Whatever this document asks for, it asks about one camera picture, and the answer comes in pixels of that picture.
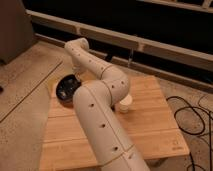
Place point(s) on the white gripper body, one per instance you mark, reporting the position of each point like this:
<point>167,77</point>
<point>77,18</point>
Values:
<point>78,68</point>

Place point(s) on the dark ceramic bowl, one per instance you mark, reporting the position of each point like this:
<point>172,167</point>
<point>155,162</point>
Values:
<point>66,88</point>

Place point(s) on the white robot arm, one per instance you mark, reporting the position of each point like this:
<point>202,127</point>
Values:
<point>92,103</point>

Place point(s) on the white paper cup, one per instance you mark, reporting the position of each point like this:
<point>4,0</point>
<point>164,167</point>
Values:
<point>125,104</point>

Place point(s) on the grey cabinet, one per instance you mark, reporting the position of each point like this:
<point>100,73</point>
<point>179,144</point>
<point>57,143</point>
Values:
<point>16,31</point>

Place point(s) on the wooden cutting board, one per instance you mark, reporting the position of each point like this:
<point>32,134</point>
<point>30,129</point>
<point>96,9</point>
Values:
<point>149,122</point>

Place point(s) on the white metal rail frame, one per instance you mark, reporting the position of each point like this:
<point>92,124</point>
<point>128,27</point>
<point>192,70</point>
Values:
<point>171,33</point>

